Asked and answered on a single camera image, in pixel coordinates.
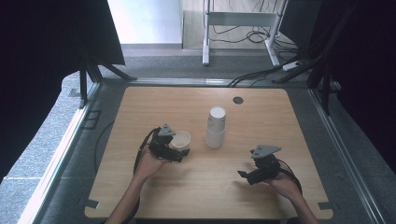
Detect white metal desk frame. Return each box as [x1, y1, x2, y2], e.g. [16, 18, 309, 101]
[202, 0, 290, 67]

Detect white paper cup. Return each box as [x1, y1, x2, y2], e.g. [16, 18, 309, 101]
[206, 105, 227, 134]
[170, 130, 192, 150]
[205, 125, 226, 149]

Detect white power strip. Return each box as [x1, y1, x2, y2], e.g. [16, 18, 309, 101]
[281, 60, 303, 72]

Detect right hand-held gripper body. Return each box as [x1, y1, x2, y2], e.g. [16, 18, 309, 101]
[252, 144, 282, 182]

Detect aluminium frame rail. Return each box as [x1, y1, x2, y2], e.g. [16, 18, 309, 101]
[17, 81, 105, 224]
[101, 77, 312, 89]
[307, 87, 389, 224]

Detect black looped cables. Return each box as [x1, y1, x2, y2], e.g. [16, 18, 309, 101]
[208, 18, 300, 52]

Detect black curtain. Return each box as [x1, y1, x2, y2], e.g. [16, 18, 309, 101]
[306, 0, 396, 175]
[0, 0, 126, 185]

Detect black floor cable bundle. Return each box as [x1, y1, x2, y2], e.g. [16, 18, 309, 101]
[228, 54, 302, 88]

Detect person's right hand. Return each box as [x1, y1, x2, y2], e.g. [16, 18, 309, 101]
[264, 170, 303, 201]

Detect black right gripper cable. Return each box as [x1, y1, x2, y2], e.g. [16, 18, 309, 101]
[276, 159, 304, 195]

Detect black tripod stand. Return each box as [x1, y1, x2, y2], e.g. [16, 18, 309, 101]
[272, 3, 342, 117]
[77, 43, 138, 110]

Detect person's left hand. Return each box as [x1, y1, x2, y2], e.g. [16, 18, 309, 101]
[134, 145, 170, 182]

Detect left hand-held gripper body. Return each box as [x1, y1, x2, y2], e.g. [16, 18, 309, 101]
[148, 123, 185, 163]

